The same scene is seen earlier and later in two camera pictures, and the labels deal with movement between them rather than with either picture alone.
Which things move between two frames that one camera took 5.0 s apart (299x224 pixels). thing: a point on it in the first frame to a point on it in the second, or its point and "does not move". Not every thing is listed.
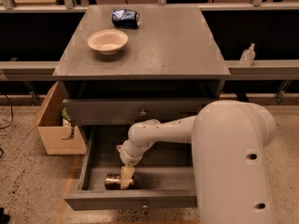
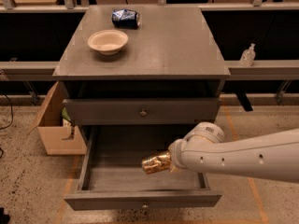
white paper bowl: (107, 42) does not move
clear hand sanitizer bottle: (248, 56) does not move
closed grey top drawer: (127, 111) does not move
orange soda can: (112, 181) to (156, 163)
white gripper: (130, 158) to (177, 154)
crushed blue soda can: (125, 19) does not move
